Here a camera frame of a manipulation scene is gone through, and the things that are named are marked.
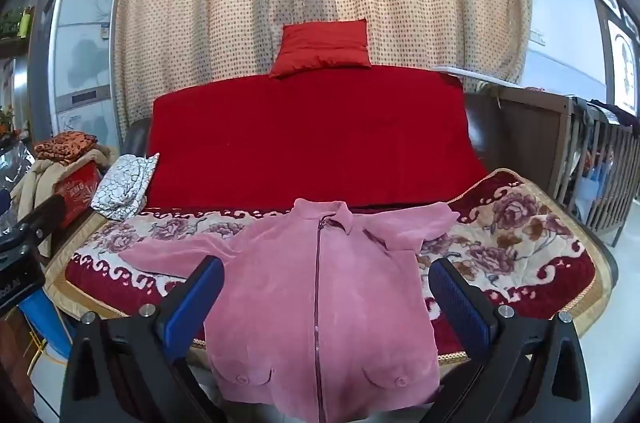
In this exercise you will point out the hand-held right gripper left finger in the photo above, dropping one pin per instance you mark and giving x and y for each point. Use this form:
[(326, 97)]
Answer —
[(192, 303)]

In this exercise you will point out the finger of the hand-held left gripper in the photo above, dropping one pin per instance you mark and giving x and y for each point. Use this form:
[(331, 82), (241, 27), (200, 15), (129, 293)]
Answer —
[(45, 218)]

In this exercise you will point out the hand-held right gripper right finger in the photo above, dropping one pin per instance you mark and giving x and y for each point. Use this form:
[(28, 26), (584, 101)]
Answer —
[(460, 308)]

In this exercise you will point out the pink zip jacket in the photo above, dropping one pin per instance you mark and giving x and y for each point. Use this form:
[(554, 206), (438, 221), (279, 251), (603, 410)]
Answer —
[(360, 303)]

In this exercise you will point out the dark clothes on crib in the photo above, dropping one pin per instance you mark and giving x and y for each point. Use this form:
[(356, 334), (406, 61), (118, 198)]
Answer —
[(610, 110)]

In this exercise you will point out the beige coat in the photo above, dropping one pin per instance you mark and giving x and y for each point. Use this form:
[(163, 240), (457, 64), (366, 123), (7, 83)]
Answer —
[(42, 183)]

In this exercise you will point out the red cardboard box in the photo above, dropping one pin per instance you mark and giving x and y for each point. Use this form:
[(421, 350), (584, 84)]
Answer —
[(77, 193)]

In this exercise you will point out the clear plastic sheet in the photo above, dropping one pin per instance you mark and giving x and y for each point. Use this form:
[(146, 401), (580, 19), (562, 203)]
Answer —
[(15, 173)]

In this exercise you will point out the floral red-bordered blanket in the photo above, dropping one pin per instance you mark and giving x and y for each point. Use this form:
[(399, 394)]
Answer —
[(500, 248)]

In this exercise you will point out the orange black patterned cloth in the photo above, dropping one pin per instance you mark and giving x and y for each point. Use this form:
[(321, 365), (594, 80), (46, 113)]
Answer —
[(65, 148)]

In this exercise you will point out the white crackle-pattern cushion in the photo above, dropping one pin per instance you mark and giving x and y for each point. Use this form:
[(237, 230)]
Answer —
[(122, 188)]

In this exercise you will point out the artificial flower arrangement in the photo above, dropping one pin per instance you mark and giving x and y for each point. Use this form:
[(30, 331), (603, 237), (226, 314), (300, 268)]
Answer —
[(10, 123)]

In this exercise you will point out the standing air conditioner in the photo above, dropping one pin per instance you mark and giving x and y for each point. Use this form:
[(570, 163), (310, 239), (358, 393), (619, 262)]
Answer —
[(82, 53)]

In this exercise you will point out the yellow-green bottle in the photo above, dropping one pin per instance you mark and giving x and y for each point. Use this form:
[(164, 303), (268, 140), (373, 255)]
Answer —
[(25, 22)]

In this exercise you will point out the plain red blanket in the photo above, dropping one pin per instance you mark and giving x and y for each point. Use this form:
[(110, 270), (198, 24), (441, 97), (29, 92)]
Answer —
[(310, 143)]

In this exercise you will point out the white flat board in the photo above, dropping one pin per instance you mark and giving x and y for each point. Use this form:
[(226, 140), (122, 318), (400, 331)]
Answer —
[(475, 74)]

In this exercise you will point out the dotted beige curtain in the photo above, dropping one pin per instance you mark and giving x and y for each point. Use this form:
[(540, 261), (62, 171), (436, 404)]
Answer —
[(225, 3)]

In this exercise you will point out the red pillow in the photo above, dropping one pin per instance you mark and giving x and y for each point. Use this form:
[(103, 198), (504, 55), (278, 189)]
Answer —
[(320, 48)]

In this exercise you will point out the white wall socket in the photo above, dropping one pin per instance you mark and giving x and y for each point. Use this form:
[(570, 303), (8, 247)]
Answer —
[(537, 38)]

